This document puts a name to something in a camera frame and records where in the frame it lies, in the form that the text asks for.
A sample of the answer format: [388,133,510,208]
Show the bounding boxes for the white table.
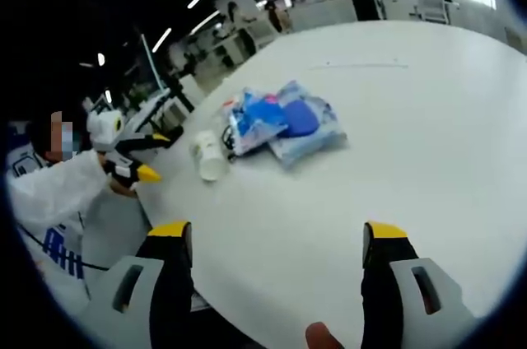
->
[133,19,527,349]

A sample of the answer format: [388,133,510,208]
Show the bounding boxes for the person's torso white printed shirt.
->
[10,196,153,325]

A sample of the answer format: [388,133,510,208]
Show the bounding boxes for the office desk with monitor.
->
[123,87,194,136]

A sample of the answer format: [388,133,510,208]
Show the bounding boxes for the black cord item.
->
[221,123,239,161]

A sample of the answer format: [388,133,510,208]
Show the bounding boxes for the person's right hand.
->
[305,322,343,349]

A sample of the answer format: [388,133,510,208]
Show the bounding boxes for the thin black cable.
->
[18,225,111,272]

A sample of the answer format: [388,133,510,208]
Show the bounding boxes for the small blue plastic packet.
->
[221,86,290,157]

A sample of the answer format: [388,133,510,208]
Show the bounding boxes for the large blue plastic packet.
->
[266,79,350,172]

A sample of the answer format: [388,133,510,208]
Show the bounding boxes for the person's left hand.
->
[107,178,139,198]

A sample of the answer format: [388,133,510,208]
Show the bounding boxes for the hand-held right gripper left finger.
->
[82,220,194,349]

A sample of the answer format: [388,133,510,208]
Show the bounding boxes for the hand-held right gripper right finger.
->
[361,220,478,349]

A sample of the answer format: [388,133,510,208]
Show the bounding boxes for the white paper cup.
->
[188,129,230,183]

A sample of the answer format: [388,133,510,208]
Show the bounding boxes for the grey partition panel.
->
[287,0,359,33]

